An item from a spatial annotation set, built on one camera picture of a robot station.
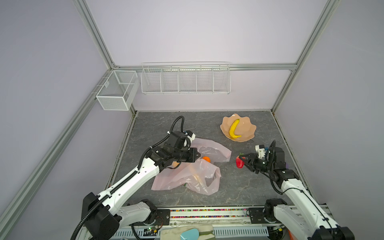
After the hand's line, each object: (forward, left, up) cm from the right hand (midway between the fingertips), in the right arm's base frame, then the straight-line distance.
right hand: (239, 157), depth 81 cm
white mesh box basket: (+48, +78, +9) cm, 93 cm away
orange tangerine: (+4, +17, -10) cm, 20 cm away
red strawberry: (-4, +1, +1) cm, 4 cm away
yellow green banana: (+26, -2, -10) cm, 28 cm away
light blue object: (-33, +26, -10) cm, 43 cm away
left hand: (-3, +22, +8) cm, 23 cm away
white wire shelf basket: (+52, +31, +16) cm, 62 cm away
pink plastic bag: (-10, +21, +3) cm, 23 cm away
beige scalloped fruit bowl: (+30, -11, -11) cm, 34 cm away
